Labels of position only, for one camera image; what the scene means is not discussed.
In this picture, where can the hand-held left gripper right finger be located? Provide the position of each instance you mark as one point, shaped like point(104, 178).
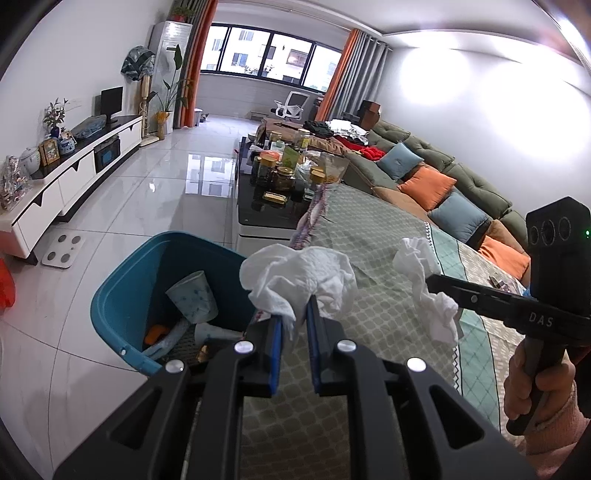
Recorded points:
point(314, 350)

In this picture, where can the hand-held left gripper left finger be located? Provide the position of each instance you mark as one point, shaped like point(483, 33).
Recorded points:
point(275, 355)

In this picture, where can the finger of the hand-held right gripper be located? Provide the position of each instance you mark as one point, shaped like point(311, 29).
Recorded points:
point(466, 291)

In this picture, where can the white tissue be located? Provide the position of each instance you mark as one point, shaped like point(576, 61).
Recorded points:
point(420, 267)
point(300, 272)

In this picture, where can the plain white paper cup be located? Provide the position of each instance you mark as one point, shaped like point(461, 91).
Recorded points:
point(212, 332)

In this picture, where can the blue dotted paper cup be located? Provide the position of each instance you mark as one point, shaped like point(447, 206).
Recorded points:
point(194, 300)

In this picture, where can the white foam net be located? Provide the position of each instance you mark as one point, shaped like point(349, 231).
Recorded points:
point(168, 344)

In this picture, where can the orange wrapper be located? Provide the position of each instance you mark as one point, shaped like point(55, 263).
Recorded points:
point(157, 333)

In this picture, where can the teal plastic bin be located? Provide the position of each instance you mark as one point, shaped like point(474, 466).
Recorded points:
point(134, 277)

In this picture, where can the person's right forearm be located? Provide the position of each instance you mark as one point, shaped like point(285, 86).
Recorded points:
point(563, 434)

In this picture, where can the person's right hand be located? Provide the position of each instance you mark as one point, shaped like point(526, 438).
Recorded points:
point(554, 387)

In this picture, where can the orange cushion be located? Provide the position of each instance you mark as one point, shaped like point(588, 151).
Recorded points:
point(503, 254)
point(427, 187)

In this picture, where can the blue cushion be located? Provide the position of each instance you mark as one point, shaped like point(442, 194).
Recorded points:
point(459, 214)
point(399, 161)

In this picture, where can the patterned tablecloth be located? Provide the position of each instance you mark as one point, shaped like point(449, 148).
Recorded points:
point(369, 295)

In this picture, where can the green sofa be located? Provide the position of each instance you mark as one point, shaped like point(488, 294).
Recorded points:
point(480, 189)

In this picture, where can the black coffee table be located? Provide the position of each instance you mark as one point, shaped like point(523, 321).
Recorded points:
point(268, 217)

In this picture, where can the gold tin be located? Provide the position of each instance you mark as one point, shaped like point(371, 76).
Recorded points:
point(276, 198)

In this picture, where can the red cloth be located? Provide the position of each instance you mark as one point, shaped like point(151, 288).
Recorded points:
point(371, 152)

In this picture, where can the group of glass jars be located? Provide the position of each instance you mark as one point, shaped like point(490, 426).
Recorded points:
point(281, 177)

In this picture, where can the clear snack bag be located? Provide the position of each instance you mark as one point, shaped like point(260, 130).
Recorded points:
point(334, 168)

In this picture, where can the brown wooden cabinet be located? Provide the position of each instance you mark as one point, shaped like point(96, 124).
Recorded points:
point(369, 113)

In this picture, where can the white clothes pile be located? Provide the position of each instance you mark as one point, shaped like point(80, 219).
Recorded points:
point(346, 127)

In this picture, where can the black bag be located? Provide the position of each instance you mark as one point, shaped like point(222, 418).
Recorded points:
point(317, 128)

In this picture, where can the white bathroom scale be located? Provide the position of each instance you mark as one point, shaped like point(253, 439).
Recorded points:
point(64, 249)

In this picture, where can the small white bin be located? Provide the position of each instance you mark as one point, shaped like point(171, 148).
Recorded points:
point(197, 117)

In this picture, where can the grey orange curtain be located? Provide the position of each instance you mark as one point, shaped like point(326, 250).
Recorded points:
point(351, 69)
point(196, 69)

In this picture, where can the white office chair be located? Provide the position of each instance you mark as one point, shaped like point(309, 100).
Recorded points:
point(295, 99)

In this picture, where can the tall potted plant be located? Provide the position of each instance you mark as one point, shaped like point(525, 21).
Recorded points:
point(161, 124)

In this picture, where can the white tv cabinet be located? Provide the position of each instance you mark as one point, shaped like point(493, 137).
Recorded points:
point(83, 170)

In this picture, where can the beige floor stand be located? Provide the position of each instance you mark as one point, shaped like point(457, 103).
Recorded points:
point(144, 106)

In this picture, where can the blue patterned pouch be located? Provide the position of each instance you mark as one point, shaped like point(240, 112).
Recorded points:
point(90, 128)

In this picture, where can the blue white porcelain jar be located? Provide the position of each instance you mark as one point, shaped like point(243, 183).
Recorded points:
point(67, 146)

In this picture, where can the black monitor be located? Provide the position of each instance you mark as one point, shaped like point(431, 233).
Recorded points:
point(111, 101)

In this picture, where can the window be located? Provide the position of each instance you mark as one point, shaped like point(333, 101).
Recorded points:
point(240, 46)

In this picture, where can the clear wrapped gift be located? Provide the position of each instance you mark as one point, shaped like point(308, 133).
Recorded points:
point(11, 184)

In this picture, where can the blue grey hanging cloth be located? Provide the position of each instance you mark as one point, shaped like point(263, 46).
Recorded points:
point(138, 62)

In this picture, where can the small potted plant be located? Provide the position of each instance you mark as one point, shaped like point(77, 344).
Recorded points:
point(55, 115)

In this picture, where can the white standing air conditioner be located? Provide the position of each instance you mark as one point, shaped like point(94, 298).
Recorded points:
point(173, 32)

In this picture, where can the small red green plant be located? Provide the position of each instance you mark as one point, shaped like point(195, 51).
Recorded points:
point(184, 11)

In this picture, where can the gold picture frame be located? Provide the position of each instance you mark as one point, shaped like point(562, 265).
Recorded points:
point(48, 153)

